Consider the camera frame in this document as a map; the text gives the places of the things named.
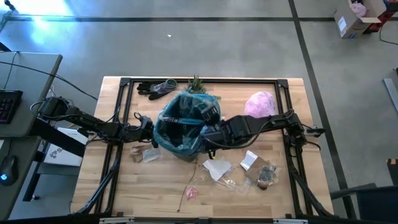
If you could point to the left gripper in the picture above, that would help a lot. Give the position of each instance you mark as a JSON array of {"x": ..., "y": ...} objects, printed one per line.
[{"x": 145, "y": 129}]

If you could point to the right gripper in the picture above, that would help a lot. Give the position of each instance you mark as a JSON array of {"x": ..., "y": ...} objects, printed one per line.
[{"x": 211, "y": 114}]

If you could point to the whitish plastic sheet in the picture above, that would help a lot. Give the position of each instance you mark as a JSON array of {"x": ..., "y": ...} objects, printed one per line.
[{"x": 151, "y": 154}]

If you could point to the teal plastic trash bag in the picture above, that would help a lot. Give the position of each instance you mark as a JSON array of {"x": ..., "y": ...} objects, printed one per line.
[{"x": 164, "y": 135}]

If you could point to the brownish wrapper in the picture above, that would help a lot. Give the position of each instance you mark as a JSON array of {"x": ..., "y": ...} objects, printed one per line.
[{"x": 136, "y": 154}]

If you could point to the white paper with clear bag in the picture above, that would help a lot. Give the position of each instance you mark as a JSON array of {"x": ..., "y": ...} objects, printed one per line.
[{"x": 217, "y": 168}]

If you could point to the brown cardboard piece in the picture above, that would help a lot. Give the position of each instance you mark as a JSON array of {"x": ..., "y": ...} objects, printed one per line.
[{"x": 255, "y": 170}]

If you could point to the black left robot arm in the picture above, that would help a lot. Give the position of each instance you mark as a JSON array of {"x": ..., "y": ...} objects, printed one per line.
[{"x": 93, "y": 123}]

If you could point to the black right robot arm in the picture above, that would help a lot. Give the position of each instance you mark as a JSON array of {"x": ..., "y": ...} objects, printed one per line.
[{"x": 248, "y": 126}]

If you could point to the small pink plastic bag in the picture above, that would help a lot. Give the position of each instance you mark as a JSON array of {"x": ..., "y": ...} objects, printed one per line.
[{"x": 358, "y": 8}]

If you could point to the succulent plant in pot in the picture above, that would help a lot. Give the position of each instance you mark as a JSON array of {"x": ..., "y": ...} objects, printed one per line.
[{"x": 196, "y": 85}]

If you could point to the black work glove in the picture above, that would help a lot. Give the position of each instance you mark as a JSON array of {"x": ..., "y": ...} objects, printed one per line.
[{"x": 152, "y": 90}]

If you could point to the white paper piece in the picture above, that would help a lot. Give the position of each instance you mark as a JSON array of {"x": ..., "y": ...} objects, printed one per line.
[{"x": 248, "y": 159}]

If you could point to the small pink wrapper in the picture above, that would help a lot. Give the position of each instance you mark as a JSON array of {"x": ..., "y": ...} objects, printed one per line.
[{"x": 191, "y": 193}]

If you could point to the white printed box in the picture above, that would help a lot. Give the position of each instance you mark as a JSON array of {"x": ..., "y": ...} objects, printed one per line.
[{"x": 62, "y": 155}]

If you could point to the grey desk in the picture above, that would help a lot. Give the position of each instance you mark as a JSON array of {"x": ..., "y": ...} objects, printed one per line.
[{"x": 28, "y": 93}]

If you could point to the black computer mouse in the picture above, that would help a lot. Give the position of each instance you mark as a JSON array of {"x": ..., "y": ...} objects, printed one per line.
[{"x": 7, "y": 169}]

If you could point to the black keyboard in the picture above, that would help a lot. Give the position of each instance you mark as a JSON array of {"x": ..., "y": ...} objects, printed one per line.
[{"x": 7, "y": 105}]

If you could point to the cardboard box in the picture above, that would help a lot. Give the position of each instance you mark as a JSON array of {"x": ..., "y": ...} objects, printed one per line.
[{"x": 351, "y": 23}]

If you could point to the silver aluminium bar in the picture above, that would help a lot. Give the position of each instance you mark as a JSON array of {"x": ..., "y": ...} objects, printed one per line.
[{"x": 391, "y": 93}]

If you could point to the dark office chair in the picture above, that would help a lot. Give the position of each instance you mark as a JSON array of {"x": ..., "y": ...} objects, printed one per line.
[{"x": 376, "y": 205}]

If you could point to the red plastic crate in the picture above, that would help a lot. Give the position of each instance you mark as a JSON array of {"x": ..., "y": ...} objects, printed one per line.
[{"x": 385, "y": 17}]

